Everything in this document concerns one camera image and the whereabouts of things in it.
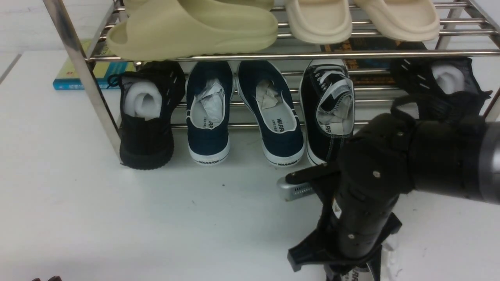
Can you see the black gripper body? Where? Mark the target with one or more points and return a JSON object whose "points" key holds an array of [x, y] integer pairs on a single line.
{"points": [[355, 219]]}

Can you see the black canvas sneaker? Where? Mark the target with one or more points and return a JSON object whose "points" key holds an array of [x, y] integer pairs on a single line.
{"points": [[384, 266], [327, 101]]}

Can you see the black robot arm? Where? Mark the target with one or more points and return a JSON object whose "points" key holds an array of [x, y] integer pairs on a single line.
{"points": [[393, 154]]}

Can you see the steel shoe rack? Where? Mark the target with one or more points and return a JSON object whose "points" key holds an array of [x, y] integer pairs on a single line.
{"points": [[464, 19]]}

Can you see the black knit sneaker right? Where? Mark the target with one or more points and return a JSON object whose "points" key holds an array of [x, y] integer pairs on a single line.
{"points": [[444, 89]]}

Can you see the black knit sneaker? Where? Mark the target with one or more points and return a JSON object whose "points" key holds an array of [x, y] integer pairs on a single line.
{"points": [[148, 98], [444, 89]]}

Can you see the navy canvas shoe right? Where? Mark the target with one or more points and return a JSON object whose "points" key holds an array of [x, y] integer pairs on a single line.
{"points": [[265, 91]]}

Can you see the navy canvas shoe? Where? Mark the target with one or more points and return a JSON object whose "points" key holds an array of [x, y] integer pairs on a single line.
{"points": [[265, 91], [209, 90]]}

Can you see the black and orange book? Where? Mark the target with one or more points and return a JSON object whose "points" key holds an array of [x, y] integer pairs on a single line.
{"points": [[370, 72]]}

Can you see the navy canvas shoe left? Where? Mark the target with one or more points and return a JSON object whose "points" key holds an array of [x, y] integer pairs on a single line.
{"points": [[209, 90]]}

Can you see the cream foam slide left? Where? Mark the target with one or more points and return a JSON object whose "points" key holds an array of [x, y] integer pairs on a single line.
{"points": [[319, 21]]}

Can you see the cream foam slide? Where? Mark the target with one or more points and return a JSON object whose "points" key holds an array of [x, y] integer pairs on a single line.
{"points": [[319, 21], [403, 20]]}

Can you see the cream foam slide right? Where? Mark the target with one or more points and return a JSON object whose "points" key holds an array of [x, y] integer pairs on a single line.
{"points": [[403, 20]]}

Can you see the black knit sneaker left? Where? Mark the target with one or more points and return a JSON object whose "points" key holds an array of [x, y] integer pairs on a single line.
{"points": [[148, 98]]}

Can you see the olive green foam slide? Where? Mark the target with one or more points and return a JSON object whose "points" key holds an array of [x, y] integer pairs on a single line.
{"points": [[171, 29]]}

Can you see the yellow and blue book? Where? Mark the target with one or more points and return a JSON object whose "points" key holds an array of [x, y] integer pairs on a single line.
{"points": [[68, 78]]}

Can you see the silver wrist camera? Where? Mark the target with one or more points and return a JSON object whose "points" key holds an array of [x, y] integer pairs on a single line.
{"points": [[297, 187]]}

